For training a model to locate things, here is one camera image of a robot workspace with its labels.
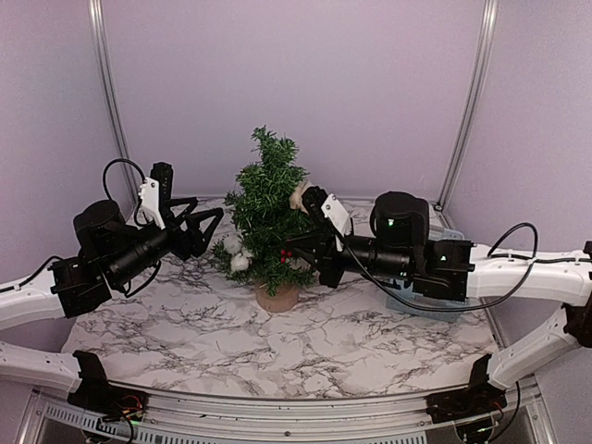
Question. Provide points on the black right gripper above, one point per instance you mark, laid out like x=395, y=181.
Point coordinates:
x=330, y=274

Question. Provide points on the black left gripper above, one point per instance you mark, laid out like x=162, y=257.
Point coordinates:
x=182, y=248

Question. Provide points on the white grey small ornament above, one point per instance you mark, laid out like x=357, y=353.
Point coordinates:
x=240, y=257

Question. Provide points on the beige fabric ornament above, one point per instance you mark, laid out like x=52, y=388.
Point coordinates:
x=296, y=196

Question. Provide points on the small green christmas tree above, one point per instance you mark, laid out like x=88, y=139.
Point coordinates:
x=260, y=212

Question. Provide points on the light blue perforated basket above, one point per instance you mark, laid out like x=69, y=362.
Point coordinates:
x=436, y=234

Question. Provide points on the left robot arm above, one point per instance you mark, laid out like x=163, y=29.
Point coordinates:
x=60, y=289

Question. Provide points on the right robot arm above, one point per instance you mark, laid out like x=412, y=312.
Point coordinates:
x=454, y=276

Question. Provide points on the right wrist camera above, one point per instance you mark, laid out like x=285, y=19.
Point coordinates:
x=323, y=208

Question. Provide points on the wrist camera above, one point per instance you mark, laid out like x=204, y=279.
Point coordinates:
x=323, y=208
x=155, y=194

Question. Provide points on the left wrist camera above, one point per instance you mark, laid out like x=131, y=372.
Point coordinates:
x=155, y=194

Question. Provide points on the front aluminium rail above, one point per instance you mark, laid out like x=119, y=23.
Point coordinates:
x=176, y=417

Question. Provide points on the right aluminium frame post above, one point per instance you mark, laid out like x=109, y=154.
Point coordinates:
x=476, y=87

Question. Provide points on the aluminium frame post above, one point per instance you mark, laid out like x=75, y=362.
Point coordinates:
x=100, y=44
x=476, y=87

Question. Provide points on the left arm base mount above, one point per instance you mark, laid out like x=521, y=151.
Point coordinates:
x=97, y=394

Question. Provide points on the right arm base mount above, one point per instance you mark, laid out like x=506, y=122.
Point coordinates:
x=478, y=397

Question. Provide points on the left aluminium frame post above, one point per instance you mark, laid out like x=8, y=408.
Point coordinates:
x=100, y=44

